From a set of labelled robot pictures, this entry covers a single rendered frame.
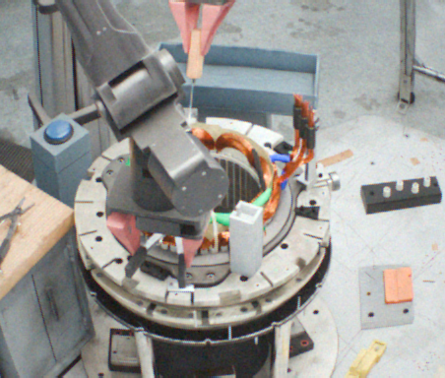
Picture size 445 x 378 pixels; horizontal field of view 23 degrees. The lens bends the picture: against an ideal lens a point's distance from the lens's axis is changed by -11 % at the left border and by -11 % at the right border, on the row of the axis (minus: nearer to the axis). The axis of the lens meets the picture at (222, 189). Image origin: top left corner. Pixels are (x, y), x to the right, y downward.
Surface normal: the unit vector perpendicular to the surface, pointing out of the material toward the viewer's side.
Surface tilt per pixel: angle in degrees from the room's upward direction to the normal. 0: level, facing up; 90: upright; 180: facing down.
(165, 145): 20
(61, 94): 90
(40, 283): 90
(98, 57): 75
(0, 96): 0
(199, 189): 90
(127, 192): 1
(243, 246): 90
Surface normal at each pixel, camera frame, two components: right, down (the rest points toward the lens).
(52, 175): -0.70, 0.50
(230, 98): -0.14, 0.68
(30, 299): 0.81, 0.39
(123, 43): 0.37, 0.42
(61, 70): 0.48, 0.60
